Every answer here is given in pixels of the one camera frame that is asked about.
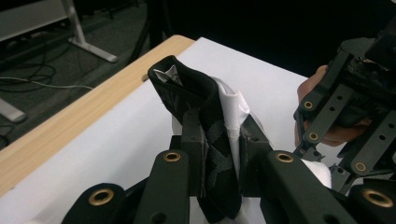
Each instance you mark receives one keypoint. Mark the white metal desk frame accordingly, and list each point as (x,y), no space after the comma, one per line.
(77,34)

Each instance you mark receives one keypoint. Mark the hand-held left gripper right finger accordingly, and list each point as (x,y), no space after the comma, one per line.
(253,146)

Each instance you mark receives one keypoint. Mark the white underwear with black waistband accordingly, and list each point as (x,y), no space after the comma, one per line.
(218,146)

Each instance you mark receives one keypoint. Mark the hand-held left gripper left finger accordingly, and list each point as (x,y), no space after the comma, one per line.
(194,140)

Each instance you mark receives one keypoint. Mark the black tripod stand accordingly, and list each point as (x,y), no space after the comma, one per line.
(149,28)

